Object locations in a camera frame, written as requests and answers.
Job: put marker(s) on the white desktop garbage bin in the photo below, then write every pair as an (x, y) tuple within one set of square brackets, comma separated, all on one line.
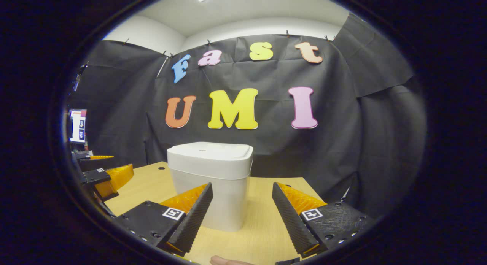
[(213, 162)]

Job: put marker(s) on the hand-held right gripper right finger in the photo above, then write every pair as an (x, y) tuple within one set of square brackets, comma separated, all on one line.
[(293, 223)]

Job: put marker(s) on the computer monitor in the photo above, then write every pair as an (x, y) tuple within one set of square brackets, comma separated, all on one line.
[(78, 126)]

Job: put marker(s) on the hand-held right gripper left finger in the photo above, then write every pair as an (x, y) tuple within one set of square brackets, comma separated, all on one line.
[(194, 219)]

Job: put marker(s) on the wooden desktop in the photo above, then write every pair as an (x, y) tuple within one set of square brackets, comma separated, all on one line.
[(262, 204)]

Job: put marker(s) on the black backdrop cloth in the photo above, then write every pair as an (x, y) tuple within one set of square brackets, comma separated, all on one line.
[(342, 143)]

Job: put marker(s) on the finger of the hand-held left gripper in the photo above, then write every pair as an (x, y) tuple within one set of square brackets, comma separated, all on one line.
[(93, 157), (114, 179)]

